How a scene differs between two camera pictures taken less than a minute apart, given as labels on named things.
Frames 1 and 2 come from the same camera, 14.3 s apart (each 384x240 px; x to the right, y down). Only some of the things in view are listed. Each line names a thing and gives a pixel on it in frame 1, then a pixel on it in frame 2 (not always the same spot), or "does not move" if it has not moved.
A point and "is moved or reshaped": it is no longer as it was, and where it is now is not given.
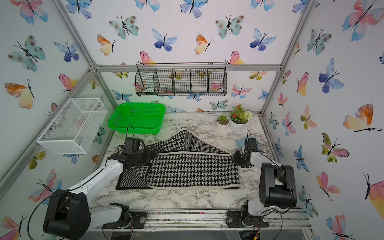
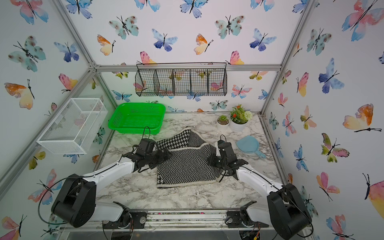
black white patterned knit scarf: x=185 y=161 is moved or reshaped
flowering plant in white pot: x=239 y=118 does not move
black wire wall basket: x=182 y=79 does not move
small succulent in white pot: x=223 y=122 does not move
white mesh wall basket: x=74 y=128 does not move
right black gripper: x=236 y=159 → x=211 y=161
